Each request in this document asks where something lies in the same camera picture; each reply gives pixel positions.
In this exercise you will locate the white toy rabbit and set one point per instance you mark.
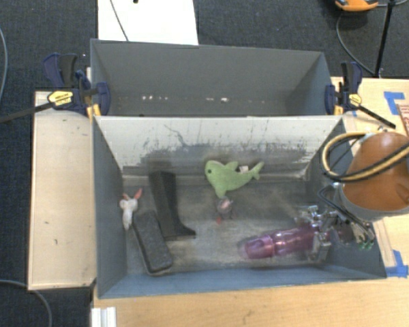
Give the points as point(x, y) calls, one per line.
point(127, 210)

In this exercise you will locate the grey metal bin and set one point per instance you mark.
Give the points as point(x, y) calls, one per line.
point(204, 80)

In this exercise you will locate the purple plastic bottle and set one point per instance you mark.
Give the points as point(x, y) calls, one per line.
point(276, 244)

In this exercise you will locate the small grey toy mouse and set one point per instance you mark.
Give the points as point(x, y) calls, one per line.
point(224, 208)

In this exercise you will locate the black flat sponge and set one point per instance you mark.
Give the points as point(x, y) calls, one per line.
point(152, 244)

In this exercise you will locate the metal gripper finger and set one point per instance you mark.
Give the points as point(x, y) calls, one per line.
point(319, 247)
point(309, 215)

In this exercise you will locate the pale wood board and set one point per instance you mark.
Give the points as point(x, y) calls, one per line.
point(61, 199)

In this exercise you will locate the green toy shark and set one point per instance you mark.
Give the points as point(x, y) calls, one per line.
point(226, 179)

